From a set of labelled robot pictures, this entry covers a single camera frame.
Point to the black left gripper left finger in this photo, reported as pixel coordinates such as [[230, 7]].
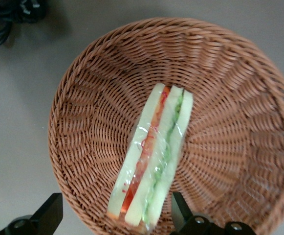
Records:
[[49, 210]]

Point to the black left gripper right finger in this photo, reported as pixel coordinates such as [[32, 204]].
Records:
[[185, 220]]

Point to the plastic-wrapped triangle sandwich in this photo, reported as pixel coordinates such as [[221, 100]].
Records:
[[156, 156]]

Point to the round brown wicker basket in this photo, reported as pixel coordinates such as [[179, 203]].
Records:
[[229, 110]]

